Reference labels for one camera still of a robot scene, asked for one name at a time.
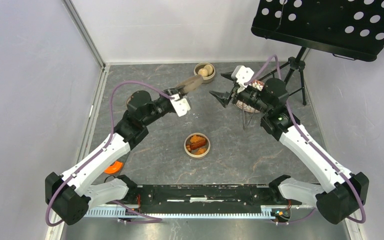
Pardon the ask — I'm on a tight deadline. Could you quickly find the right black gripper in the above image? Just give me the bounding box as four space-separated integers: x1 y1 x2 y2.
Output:
209 69 271 115

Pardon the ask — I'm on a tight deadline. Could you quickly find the brown lid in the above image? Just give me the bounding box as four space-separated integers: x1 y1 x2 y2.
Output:
176 75 204 95

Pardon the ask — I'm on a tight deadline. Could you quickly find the round bread bun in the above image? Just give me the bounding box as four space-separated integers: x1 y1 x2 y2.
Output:
203 64 214 76

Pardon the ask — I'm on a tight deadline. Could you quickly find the small sausage piece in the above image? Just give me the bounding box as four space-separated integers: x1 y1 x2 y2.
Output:
185 140 207 152

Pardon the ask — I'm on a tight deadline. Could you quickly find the orange fried food piece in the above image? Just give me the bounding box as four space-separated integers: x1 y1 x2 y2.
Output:
194 147 207 156

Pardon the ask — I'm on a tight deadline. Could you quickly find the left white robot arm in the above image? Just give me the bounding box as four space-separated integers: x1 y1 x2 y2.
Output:
45 84 190 227

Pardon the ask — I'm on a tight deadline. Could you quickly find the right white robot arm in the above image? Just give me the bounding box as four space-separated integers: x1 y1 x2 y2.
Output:
210 72 369 225

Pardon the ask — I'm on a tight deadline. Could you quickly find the far brown bowl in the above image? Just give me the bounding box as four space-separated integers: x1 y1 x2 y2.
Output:
193 62 216 84

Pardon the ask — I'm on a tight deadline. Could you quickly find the brown bowl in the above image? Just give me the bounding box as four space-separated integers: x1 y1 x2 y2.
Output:
193 62 216 84
183 132 211 160

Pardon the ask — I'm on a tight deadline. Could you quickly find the patterned orange plate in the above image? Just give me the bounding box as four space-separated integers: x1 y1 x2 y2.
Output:
235 80 264 113

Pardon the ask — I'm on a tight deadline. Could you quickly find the near brown bowl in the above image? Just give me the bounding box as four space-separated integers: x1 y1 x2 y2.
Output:
183 132 211 160

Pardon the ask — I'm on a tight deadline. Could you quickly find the orange horseshoe toy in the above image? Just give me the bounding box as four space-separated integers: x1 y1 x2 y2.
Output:
103 160 124 175

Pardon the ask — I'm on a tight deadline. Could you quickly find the black music stand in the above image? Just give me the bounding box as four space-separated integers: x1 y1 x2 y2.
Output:
250 0 384 108

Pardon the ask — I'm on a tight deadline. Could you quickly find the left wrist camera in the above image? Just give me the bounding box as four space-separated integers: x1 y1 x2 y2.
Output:
170 98 191 117

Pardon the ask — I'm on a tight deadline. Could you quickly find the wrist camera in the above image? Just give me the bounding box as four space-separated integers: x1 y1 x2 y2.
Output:
231 65 255 94
170 98 191 117

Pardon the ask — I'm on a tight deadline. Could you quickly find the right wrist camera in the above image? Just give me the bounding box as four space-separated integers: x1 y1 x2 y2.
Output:
231 65 255 94

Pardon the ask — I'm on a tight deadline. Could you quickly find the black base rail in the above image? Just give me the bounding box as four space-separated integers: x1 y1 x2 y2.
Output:
119 184 298 214

